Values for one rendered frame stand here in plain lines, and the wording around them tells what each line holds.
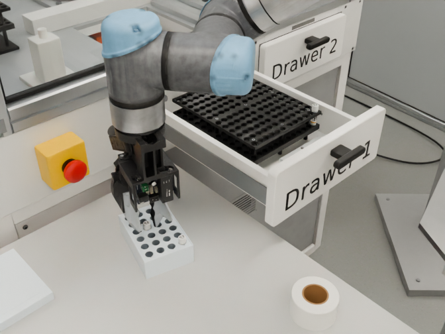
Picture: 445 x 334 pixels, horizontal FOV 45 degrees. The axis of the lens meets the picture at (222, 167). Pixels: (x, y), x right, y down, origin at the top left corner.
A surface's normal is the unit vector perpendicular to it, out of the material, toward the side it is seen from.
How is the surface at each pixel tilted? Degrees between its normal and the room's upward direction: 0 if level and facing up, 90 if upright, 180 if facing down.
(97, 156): 90
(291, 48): 90
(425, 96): 90
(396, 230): 5
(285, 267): 0
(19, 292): 0
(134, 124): 90
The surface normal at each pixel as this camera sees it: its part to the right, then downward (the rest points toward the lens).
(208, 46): -0.07, -0.41
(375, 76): -0.78, 0.37
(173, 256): 0.47, 0.53
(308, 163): 0.68, 0.44
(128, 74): -0.14, 0.59
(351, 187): 0.00, -0.80
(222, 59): -0.07, 0.01
